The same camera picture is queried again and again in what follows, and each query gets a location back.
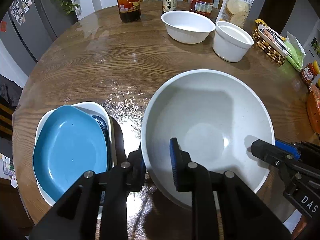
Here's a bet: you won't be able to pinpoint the white oblong tray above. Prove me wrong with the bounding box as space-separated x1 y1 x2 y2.
257 24 290 56

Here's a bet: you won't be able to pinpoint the grey refrigerator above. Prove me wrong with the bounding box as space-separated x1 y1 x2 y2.
0 0 79 70

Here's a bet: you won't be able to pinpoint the dark grey jacket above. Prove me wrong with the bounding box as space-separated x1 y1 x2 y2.
0 75 24 108

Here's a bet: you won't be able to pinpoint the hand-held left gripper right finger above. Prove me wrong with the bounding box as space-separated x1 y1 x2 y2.
169 137 292 240

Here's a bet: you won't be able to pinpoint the flour bag with pancake print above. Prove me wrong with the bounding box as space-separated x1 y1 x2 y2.
215 0 265 29

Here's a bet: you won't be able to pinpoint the vinegar bottle with yellow cap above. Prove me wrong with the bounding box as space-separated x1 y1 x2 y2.
115 0 142 23

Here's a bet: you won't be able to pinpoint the blue patterned white plate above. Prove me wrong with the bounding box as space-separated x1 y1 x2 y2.
90 114 112 170

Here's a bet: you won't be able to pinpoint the wooden chair with jacket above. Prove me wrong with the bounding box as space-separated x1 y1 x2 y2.
0 102 15 140

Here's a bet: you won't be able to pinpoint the tall white straight-sided bowl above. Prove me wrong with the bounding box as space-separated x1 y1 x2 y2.
212 21 254 63

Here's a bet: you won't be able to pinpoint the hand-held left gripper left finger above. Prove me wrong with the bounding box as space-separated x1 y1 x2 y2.
29 142 147 240

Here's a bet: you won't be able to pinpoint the metal tongs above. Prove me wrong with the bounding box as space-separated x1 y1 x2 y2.
272 34 293 55

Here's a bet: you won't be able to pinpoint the fridge photo magnets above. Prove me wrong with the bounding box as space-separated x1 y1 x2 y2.
9 0 33 26

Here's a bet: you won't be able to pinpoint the large white ribbed bowl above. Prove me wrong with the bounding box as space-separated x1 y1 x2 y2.
141 69 275 210

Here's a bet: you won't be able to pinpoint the white rectangular plate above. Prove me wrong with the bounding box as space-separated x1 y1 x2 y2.
35 101 115 207

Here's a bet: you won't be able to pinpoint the green plastic bag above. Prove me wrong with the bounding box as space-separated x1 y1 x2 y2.
285 31 306 72

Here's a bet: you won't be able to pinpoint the wooden bead trivet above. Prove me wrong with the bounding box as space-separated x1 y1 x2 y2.
251 26 287 66

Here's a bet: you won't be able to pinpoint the chili sauce jar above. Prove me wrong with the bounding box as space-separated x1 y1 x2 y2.
301 63 317 85

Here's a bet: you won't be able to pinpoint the yellow packet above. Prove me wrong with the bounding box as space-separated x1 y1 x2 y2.
254 19 270 30

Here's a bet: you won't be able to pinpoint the small printed paper box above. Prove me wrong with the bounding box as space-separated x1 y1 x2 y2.
1 154 17 187

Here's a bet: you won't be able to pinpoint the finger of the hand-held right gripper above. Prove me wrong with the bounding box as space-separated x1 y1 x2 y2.
274 141 320 171
251 139 320 196

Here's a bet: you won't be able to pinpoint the white oval bowl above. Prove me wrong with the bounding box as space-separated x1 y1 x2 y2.
161 10 216 44

